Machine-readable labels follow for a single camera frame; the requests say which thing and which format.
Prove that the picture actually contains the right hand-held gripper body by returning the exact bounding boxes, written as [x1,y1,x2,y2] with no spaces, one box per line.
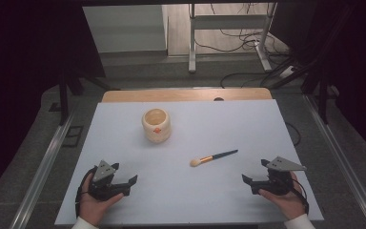
[251,156,308,197]

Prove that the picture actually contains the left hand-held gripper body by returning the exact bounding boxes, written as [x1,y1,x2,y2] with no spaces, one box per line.
[87,159,132,202]

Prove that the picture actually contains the makeup brush with dark handle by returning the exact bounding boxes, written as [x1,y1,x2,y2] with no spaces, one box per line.
[189,149,239,168]

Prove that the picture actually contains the cream wooden cup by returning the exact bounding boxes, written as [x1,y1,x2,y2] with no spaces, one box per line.
[141,108,173,144]

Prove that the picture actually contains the person's left hand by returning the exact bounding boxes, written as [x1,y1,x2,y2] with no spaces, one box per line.
[79,173,125,227]

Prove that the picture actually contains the person's right hand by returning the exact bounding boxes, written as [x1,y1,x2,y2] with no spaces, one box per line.
[257,171,307,221]

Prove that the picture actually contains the black floor plate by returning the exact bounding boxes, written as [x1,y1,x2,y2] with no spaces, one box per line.
[61,125,85,149]

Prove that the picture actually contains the white table mat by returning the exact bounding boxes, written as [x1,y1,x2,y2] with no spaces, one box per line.
[54,98,325,227]

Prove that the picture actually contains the black metal stand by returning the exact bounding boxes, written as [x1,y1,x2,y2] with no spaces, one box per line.
[57,68,112,127]
[268,56,332,125]

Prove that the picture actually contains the white power strip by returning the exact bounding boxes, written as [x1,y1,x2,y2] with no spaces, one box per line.
[279,65,296,79]

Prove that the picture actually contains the dark curtain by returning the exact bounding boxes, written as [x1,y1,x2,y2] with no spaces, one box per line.
[0,0,107,204]
[269,0,366,157]

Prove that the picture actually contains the white cabinet panel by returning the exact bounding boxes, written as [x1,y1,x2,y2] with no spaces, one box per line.
[82,4,168,53]

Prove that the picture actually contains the white metal stand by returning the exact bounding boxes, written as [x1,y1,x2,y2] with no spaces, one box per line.
[188,3,279,74]

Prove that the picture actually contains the thin black cable loop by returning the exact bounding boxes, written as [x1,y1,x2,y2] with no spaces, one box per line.
[285,121,302,147]

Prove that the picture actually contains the left hand-held gripper black cable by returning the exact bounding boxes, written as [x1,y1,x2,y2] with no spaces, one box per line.
[74,166,97,219]

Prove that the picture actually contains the hand-held gripper black cable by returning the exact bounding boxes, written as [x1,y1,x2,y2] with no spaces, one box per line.
[290,177,310,215]
[74,166,97,219]

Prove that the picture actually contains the right hand-held gripper black cable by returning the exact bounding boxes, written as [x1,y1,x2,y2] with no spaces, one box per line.
[290,177,310,215]

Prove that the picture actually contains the aluminium floor rail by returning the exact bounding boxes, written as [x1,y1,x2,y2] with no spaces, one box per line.
[302,94,366,229]
[17,115,76,229]

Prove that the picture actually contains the black floor cable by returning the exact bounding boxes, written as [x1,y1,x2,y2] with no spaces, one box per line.
[219,72,270,90]

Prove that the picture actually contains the tangle of black floor cables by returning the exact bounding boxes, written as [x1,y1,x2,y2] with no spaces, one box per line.
[193,3,291,54]

